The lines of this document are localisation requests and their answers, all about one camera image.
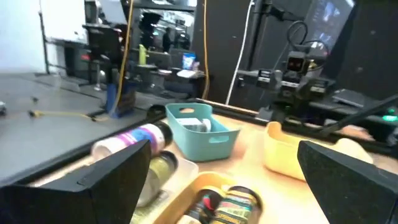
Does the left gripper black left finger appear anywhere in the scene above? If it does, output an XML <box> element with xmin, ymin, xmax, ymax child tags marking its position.
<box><xmin>0</xmin><ymin>139</ymin><xmax>152</xmax><ymax>224</ymax></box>

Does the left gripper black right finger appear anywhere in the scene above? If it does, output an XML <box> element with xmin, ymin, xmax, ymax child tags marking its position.
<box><xmin>297</xmin><ymin>140</ymin><xmax>398</xmax><ymax>224</ymax></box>

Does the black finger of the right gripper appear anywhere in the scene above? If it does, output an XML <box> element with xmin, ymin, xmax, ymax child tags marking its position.
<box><xmin>307</xmin><ymin>77</ymin><xmax>335</xmax><ymax>95</ymax></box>
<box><xmin>256</xmin><ymin>68</ymin><xmax>282</xmax><ymax>91</ymax></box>

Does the purple label spice jar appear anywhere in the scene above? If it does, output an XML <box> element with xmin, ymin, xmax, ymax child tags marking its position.
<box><xmin>90</xmin><ymin>121</ymin><xmax>174</xmax><ymax>163</ymax></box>

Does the bagel sesame seasoning jar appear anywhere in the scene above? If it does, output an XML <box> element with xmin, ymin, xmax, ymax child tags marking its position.
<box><xmin>175</xmin><ymin>117</ymin><xmax>213</xmax><ymax>133</ymax></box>

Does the yellow green label spice jar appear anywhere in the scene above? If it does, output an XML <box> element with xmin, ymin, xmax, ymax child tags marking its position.
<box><xmin>211</xmin><ymin>185</ymin><xmax>264</xmax><ymax>224</ymax></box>

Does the large yellow plastic bin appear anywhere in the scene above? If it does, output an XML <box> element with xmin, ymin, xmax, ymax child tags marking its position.
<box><xmin>262</xmin><ymin>121</ymin><xmax>374</xmax><ymax>182</ymax></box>

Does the laptop with blue screen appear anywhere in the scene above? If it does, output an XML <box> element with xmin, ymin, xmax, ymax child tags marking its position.
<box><xmin>175</xmin><ymin>52</ymin><xmax>200</xmax><ymax>79</ymax></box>

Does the teal plastic bin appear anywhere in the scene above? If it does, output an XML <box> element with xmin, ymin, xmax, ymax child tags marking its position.
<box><xmin>165</xmin><ymin>103</ymin><xmax>241</xmax><ymax>163</ymax></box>

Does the dark desk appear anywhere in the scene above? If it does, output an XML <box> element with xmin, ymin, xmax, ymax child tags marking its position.
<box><xmin>128</xmin><ymin>49</ymin><xmax>206</xmax><ymax>98</ymax></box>

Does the small yellow plastic bin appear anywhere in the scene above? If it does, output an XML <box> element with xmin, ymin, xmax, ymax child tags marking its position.
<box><xmin>154</xmin><ymin>170</ymin><xmax>266</xmax><ymax>224</ymax></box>

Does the person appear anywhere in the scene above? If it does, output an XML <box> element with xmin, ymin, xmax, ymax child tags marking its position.
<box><xmin>161</xmin><ymin>26</ymin><xmax>174</xmax><ymax>54</ymax></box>

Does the black equipment rack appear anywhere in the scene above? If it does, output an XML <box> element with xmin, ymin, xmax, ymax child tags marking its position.
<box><xmin>63</xmin><ymin>23</ymin><xmax>126</xmax><ymax>86</ymax></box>

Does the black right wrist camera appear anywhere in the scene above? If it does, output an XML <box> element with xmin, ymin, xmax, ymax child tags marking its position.
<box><xmin>285</xmin><ymin>50</ymin><xmax>309</xmax><ymax>75</ymax></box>

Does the white cable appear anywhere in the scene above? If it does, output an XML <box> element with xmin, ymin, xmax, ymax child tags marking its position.
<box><xmin>224</xmin><ymin>0</ymin><xmax>256</xmax><ymax>106</ymax></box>

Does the black aluminium table frame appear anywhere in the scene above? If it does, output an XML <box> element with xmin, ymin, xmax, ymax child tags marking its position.
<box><xmin>0</xmin><ymin>97</ymin><xmax>398</xmax><ymax>188</ymax></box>

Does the black monitor stand post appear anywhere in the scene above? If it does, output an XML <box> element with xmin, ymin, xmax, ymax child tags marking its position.
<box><xmin>248</xmin><ymin>0</ymin><xmax>304</xmax><ymax>73</ymax></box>

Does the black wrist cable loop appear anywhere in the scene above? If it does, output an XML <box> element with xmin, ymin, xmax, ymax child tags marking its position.
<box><xmin>285</xmin><ymin>19</ymin><xmax>331</xmax><ymax>58</ymax></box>

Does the yellow cable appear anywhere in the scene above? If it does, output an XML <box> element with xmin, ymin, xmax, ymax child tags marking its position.
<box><xmin>201</xmin><ymin>0</ymin><xmax>212</xmax><ymax>101</ymax></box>
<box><xmin>29</xmin><ymin>0</ymin><xmax>136</xmax><ymax>123</ymax></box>

